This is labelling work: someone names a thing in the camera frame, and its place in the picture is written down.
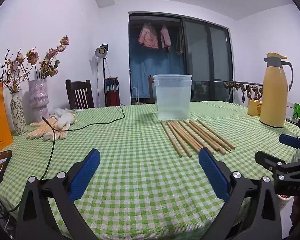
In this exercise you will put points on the studio lamp on stand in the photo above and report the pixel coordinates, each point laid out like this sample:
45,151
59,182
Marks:
101,50

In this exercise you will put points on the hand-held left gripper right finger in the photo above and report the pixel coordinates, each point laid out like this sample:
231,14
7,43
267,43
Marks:
213,175

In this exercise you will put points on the green checkered tablecloth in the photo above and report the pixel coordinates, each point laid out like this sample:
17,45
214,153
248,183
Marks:
140,155

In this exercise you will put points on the metal drying rack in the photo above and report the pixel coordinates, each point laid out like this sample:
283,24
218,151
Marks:
230,82

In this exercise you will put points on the white knit glove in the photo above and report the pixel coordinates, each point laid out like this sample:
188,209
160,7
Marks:
66,120

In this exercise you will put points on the brown wooden chair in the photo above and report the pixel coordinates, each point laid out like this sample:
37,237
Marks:
150,90

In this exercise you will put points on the white metal frame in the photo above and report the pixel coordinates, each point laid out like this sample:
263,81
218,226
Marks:
134,91

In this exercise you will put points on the yellow dotted work glove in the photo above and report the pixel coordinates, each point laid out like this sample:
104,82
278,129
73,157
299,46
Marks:
43,130

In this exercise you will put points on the dried rose bouquet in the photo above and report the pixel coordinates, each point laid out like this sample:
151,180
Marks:
48,62

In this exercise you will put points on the yellow mug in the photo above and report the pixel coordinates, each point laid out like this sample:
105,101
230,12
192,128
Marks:
253,108

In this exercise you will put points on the beige hanging garment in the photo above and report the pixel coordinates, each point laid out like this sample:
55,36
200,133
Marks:
179,45

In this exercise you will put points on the dark wooden chair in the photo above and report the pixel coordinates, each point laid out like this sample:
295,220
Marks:
78,95

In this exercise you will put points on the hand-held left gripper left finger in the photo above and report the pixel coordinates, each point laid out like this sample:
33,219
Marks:
86,175

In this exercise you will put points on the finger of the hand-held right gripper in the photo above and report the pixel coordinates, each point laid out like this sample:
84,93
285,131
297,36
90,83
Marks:
290,140
267,159

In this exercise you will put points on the floral ceramic vase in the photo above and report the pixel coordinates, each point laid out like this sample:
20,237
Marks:
18,115

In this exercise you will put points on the set of wooden chopsticks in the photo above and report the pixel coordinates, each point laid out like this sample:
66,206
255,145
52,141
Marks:
190,136

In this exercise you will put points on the large pink jacket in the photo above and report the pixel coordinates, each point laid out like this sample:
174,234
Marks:
148,36

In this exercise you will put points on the red tasselled cloth bundle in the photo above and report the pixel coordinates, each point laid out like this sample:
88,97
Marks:
112,93

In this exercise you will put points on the yellow thermos jug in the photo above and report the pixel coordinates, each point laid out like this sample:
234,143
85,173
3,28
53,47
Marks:
273,92

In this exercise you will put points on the clear plastic container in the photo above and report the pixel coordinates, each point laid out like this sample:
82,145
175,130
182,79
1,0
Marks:
172,97

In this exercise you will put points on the dried twig bunch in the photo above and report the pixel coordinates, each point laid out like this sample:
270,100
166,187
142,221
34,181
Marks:
11,77

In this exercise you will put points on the small pink jacket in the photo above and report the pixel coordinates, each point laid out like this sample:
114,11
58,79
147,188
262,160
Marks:
165,38

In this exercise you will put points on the black smartphone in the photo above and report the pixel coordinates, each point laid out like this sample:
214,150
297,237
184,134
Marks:
0,163

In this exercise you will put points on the black framed sliding door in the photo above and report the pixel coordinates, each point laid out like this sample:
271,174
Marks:
215,55

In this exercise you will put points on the blue hanging sheet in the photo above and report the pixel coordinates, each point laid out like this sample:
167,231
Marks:
143,72

